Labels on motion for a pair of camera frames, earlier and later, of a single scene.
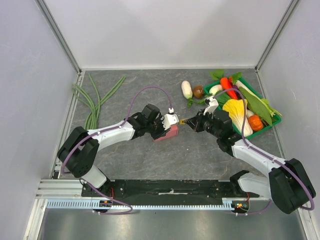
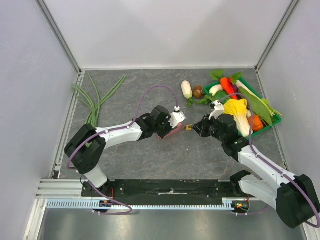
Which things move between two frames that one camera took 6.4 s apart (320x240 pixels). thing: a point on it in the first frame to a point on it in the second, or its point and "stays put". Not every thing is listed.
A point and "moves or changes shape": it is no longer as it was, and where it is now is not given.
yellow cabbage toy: (236, 108) stays put
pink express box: (172, 132) moves or changes shape
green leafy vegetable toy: (221, 97) stays put
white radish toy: (186, 89) stays put
